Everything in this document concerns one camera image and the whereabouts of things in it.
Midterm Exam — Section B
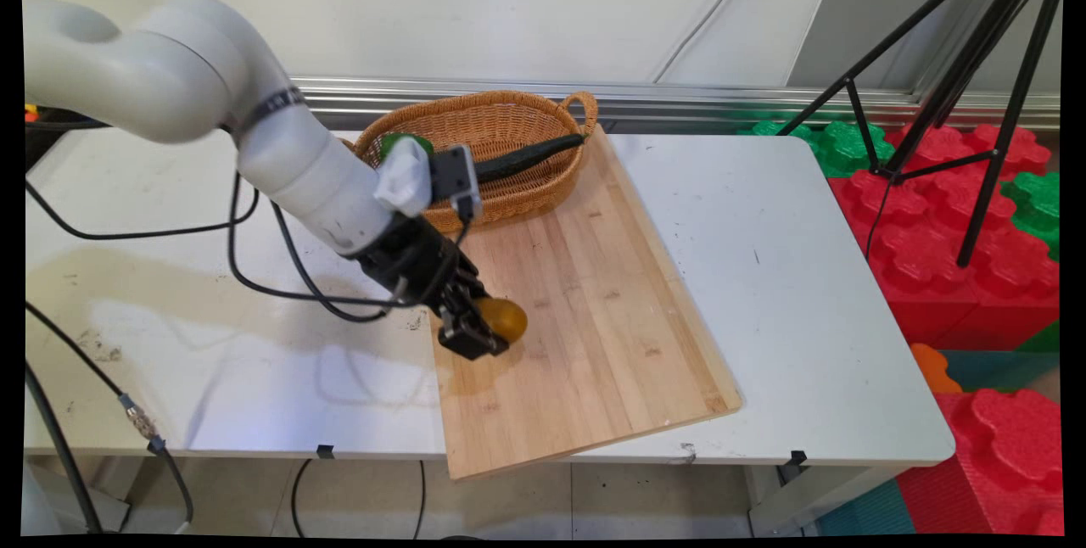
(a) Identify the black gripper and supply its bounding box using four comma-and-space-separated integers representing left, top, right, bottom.
344, 212, 512, 361

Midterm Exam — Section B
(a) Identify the yellow-brown potato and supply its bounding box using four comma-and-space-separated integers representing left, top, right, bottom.
473, 297, 529, 344

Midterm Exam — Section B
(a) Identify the bamboo cutting board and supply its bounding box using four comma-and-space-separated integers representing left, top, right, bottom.
419, 124, 743, 481

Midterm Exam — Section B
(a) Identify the dark green cucumber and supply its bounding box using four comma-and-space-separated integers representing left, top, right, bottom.
473, 133, 588, 186

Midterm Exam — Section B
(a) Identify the green bell pepper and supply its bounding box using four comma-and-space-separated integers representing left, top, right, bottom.
378, 132, 435, 164

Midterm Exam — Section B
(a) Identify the green foam block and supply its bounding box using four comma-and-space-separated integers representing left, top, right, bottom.
999, 171, 1061, 262
736, 119, 897, 179

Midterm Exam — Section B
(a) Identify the teal foam mat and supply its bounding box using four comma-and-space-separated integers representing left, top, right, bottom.
813, 478, 919, 537

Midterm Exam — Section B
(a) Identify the dark crate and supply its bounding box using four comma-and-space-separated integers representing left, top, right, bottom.
24, 105, 115, 174

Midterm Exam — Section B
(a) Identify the orange foam piece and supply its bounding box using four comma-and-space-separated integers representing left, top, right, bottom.
910, 343, 965, 395

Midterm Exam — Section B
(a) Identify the teal foam block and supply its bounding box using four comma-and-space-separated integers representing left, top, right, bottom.
940, 321, 1061, 394

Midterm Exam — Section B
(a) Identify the black tripod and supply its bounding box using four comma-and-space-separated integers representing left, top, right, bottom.
776, 0, 1065, 269

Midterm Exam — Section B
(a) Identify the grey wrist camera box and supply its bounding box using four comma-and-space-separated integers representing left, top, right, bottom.
428, 144, 485, 223

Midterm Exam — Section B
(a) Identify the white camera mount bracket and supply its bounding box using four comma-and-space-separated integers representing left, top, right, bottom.
373, 136, 434, 219

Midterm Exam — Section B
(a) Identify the wicker basket with handles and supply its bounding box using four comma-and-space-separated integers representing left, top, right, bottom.
339, 90, 600, 234

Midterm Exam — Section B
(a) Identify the thin black floor cable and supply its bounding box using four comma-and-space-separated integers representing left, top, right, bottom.
412, 460, 428, 539
290, 458, 313, 539

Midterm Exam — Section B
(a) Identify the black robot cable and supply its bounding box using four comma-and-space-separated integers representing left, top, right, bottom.
24, 171, 474, 324

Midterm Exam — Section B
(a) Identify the aluminium rail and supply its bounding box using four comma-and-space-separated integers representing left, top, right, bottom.
288, 76, 1061, 131

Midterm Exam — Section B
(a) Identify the black cable with metal connector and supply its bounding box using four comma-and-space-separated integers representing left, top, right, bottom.
24, 300, 196, 534

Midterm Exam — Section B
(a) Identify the white table leg frame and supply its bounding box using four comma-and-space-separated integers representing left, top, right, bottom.
745, 463, 902, 537

